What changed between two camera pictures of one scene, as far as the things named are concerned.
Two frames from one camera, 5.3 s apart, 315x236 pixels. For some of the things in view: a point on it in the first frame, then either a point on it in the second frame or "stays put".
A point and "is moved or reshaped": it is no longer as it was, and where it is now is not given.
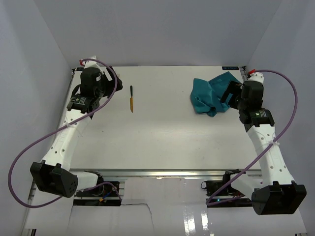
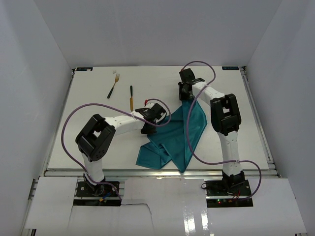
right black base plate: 218,188 stays put
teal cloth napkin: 205,96 is moved or reshaped
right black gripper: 230,91 to 183,91
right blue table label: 230,68 stays put
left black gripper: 111,80 to 147,128
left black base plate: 105,191 stays put
